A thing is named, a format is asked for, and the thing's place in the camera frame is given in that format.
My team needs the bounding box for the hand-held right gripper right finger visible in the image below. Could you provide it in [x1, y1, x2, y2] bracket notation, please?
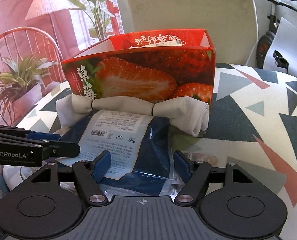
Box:
[173, 150, 257, 205]

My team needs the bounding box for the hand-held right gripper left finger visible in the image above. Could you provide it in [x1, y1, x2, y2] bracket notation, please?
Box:
[27, 151, 112, 206]

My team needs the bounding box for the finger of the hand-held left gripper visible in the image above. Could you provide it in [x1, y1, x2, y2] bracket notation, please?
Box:
[0, 124, 62, 142]
[0, 132, 80, 159]

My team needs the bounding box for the blue cloth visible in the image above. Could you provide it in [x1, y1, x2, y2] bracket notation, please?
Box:
[54, 109, 189, 198]

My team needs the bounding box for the white cloth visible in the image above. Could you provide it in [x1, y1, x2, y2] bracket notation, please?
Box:
[56, 94, 211, 138]

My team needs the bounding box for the red strawberry print box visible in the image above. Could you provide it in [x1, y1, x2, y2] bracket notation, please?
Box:
[61, 29, 217, 105]

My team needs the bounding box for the clear plastic bag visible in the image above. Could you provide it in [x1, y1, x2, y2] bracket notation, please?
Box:
[2, 158, 75, 193]

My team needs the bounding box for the geometric patterned tablecloth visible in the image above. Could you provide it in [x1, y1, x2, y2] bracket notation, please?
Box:
[14, 62, 297, 240]

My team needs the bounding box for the black exercise bike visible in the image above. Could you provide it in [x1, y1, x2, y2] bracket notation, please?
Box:
[248, 0, 297, 76]

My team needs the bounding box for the beige upholstered chair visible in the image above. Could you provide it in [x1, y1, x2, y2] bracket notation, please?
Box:
[125, 0, 259, 67]

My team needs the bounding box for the white board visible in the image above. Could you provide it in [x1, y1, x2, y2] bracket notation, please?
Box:
[263, 17, 297, 77]

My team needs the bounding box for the printed pink wall backdrop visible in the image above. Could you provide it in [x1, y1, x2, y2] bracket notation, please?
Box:
[0, 0, 124, 128]

